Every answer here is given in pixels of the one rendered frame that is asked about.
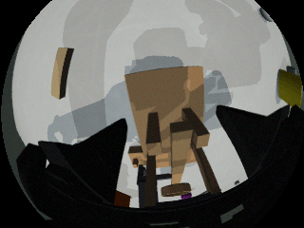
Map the yellow open cylinder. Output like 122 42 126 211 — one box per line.
276 69 304 109

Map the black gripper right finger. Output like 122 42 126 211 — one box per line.
216 104 290 178

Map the purple ball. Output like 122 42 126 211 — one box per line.
181 193 193 199

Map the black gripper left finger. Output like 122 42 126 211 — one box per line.
38 118 128 205

